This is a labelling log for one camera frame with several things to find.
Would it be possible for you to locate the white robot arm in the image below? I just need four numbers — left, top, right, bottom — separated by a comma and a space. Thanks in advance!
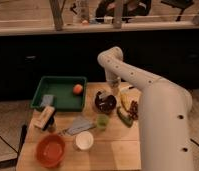
97, 46, 194, 171

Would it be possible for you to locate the wooden block brush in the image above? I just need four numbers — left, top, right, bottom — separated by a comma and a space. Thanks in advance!
34, 106, 55, 129

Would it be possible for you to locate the orange bowl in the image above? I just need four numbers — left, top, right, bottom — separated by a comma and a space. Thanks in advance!
35, 134, 65, 168

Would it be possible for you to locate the yellow banana toy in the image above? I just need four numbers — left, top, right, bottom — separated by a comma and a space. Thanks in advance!
120, 93, 131, 111

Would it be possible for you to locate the brown grape cluster toy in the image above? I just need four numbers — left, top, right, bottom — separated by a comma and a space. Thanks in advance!
129, 101, 138, 120

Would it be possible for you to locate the green pepper toy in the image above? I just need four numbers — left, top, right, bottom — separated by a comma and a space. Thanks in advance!
117, 107, 133, 127

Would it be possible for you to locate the orange fruit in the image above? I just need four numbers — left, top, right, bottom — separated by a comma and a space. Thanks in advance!
73, 84, 83, 95

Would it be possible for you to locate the green cup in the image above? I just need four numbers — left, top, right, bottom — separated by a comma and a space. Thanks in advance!
96, 114, 109, 130

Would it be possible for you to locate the green plastic tray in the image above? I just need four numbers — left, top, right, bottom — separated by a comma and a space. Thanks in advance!
31, 76, 87, 112

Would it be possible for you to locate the grey blue cloth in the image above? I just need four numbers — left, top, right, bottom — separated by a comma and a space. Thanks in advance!
62, 116, 94, 135

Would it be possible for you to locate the white cup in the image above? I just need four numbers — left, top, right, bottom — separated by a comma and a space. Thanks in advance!
74, 131, 94, 151

